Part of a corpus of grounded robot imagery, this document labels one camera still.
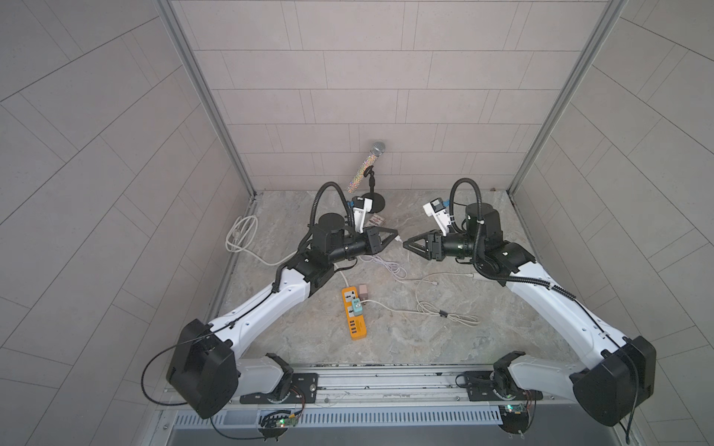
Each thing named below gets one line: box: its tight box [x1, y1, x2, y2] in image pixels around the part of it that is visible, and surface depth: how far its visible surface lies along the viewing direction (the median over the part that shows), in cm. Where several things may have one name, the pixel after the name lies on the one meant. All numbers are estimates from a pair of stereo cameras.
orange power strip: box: [341, 286, 367, 342], surface depth 82 cm
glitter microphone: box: [347, 141, 386, 194], surface depth 98 cm
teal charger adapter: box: [351, 298, 363, 316], surface depth 80 cm
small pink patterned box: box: [369, 212, 385, 226], surface depth 107 cm
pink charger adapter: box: [358, 284, 369, 301], surface depth 87 cm
